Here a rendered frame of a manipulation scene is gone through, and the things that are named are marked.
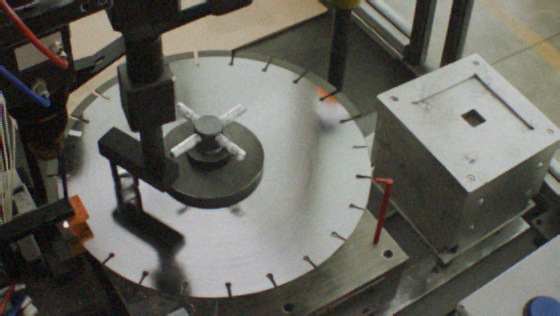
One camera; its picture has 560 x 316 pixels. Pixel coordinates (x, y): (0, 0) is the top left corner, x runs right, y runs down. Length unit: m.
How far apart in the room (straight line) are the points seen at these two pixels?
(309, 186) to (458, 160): 0.20
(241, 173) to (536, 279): 0.34
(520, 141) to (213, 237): 0.41
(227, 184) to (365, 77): 0.49
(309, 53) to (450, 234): 0.43
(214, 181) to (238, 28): 0.54
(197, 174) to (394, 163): 0.30
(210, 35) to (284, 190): 0.53
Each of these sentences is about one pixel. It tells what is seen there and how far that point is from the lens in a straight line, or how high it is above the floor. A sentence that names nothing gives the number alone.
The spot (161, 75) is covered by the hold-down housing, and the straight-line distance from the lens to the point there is 0.65.
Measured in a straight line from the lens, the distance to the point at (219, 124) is 0.78.
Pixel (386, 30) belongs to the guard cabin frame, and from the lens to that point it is 1.26.
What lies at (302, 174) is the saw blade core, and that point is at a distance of 0.81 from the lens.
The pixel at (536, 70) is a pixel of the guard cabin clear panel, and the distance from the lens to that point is 1.06.
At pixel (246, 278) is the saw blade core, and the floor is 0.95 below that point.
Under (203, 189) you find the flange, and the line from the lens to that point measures 0.79.
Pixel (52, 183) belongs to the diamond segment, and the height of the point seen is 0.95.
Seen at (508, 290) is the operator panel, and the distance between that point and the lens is 0.83.
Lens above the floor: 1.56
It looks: 47 degrees down
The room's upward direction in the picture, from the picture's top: 3 degrees clockwise
